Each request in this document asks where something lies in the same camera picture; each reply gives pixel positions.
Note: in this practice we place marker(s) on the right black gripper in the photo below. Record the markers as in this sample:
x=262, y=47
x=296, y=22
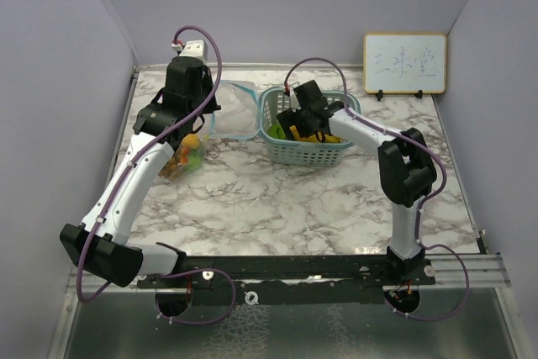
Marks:
x=287, y=118

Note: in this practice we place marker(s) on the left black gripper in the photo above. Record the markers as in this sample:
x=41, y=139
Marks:
x=208, y=80

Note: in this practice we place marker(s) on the teal plastic basket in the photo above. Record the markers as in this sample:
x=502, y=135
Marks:
x=293, y=131

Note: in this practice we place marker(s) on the orange mango toy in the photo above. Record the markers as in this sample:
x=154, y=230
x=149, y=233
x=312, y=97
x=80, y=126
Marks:
x=191, y=141

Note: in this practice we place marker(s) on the blue zip clear bag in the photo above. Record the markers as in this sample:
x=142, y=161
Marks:
x=239, y=116

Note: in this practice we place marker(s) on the orange zip clear bag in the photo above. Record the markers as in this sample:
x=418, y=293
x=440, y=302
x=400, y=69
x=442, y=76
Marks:
x=182, y=151

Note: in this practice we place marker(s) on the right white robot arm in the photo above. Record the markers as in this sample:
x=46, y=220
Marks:
x=406, y=169

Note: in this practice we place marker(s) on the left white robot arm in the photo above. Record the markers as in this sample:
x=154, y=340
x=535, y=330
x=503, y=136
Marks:
x=100, y=243

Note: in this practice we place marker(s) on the yellow toy fruit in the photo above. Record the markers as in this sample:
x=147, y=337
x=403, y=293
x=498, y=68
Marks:
x=319, y=137

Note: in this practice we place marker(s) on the green leafy toy vegetable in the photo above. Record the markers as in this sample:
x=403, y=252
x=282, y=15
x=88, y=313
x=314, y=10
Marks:
x=276, y=132

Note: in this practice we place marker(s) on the small whiteboard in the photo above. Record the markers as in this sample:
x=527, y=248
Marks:
x=404, y=63

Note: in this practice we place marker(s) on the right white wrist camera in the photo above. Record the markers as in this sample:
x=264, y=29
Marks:
x=292, y=98

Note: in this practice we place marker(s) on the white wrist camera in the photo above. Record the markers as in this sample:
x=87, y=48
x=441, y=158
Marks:
x=292, y=98
x=193, y=48

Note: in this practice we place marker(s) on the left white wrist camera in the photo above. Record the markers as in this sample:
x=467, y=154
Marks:
x=193, y=48

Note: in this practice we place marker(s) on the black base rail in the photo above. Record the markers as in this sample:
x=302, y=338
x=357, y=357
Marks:
x=275, y=280

